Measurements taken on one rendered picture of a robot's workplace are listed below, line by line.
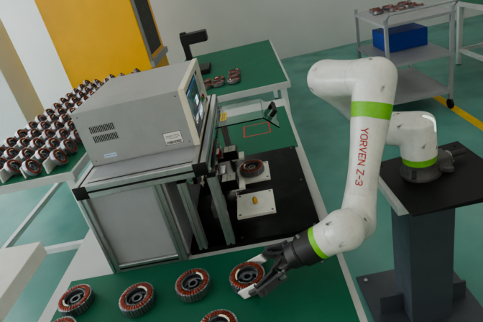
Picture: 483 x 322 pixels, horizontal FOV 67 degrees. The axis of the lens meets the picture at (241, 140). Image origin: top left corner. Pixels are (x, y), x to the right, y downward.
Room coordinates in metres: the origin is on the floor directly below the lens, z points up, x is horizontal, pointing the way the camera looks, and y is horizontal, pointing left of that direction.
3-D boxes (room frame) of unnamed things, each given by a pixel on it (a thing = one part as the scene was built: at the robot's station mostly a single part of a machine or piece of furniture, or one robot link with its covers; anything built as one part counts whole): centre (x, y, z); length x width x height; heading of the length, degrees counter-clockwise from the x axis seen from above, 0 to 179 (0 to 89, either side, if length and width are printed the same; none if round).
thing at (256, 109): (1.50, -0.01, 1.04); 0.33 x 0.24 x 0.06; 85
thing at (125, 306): (0.88, 0.44, 0.77); 0.11 x 0.11 x 0.04
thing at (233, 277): (0.86, 0.08, 0.77); 0.11 x 0.11 x 0.04
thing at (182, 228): (1.36, 0.25, 0.92); 0.66 x 0.01 x 0.30; 175
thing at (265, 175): (1.46, -0.02, 0.78); 0.15 x 0.15 x 0.01; 85
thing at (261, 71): (3.72, -0.02, 0.38); 1.85 x 1.10 x 0.75; 175
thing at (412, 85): (3.52, -1.75, 0.51); 1.01 x 0.60 x 1.01; 175
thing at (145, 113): (1.38, 0.31, 1.22); 0.44 x 0.39 x 0.20; 175
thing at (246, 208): (1.22, 0.00, 0.78); 0.15 x 0.15 x 0.01; 85
